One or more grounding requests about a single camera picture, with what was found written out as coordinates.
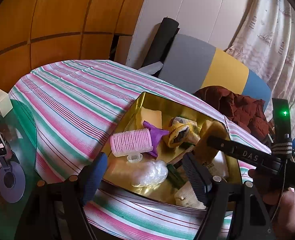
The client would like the dark red quilted jacket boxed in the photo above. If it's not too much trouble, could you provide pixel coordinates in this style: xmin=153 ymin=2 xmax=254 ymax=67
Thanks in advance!
xmin=194 ymin=86 xmax=269 ymax=141

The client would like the wooden wardrobe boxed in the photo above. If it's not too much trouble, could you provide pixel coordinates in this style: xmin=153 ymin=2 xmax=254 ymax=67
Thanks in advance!
xmin=0 ymin=0 xmax=144 ymax=91

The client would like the green-edged rice cracker packet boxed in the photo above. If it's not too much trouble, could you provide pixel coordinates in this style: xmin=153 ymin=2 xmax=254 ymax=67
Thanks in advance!
xmin=167 ymin=152 xmax=188 ymax=190

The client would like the green glass side table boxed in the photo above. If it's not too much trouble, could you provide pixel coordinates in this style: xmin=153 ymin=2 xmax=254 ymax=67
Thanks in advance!
xmin=0 ymin=100 xmax=39 ymax=239

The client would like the striped pink green bedsheet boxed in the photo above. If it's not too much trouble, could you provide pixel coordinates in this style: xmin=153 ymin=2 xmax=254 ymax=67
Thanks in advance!
xmin=9 ymin=60 xmax=269 ymax=239

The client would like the white blue fuzzy sock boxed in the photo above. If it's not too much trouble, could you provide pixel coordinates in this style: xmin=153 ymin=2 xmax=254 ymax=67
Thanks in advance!
xmin=174 ymin=181 xmax=206 ymax=210

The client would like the patterned white curtain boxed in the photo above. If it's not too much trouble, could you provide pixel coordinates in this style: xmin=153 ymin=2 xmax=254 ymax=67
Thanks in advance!
xmin=227 ymin=0 xmax=295 ymax=135

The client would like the tan sponge block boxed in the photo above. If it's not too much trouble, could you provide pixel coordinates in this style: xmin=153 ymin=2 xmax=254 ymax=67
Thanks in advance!
xmin=193 ymin=120 xmax=228 ymax=166
xmin=135 ymin=107 xmax=162 ymax=129

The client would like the grey round phone stand base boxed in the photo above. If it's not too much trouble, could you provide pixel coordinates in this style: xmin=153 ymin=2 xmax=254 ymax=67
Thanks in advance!
xmin=0 ymin=161 xmax=25 ymax=203

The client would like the pink hair roller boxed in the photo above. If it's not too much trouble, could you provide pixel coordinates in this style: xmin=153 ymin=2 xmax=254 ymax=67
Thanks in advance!
xmin=110 ymin=128 xmax=153 ymax=158

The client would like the black rolled mat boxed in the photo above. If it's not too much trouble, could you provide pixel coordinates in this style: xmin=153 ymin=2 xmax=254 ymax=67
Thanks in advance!
xmin=142 ymin=17 xmax=179 ymax=67

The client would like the small white box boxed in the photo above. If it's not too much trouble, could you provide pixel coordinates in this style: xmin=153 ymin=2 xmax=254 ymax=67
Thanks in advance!
xmin=0 ymin=89 xmax=13 ymax=117

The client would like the grey yellow blue headboard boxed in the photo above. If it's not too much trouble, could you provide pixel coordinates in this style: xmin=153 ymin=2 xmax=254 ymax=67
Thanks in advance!
xmin=158 ymin=34 xmax=271 ymax=109

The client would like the purple plastic bag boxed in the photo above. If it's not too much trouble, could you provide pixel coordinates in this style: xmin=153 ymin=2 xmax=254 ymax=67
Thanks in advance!
xmin=143 ymin=121 xmax=169 ymax=158

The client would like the clear plastic bag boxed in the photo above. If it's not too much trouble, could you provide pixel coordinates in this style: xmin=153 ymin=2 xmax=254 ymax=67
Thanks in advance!
xmin=131 ymin=160 xmax=168 ymax=187

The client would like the person right hand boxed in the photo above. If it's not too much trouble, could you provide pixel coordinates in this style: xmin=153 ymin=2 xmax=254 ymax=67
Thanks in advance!
xmin=248 ymin=169 xmax=295 ymax=239

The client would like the white soap block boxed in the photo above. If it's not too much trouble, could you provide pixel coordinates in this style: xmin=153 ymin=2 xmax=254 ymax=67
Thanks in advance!
xmin=206 ymin=151 xmax=229 ymax=179

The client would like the gold metal tin box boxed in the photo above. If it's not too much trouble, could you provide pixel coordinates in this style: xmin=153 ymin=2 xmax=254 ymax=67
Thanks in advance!
xmin=101 ymin=91 xmax=243 ymax=212

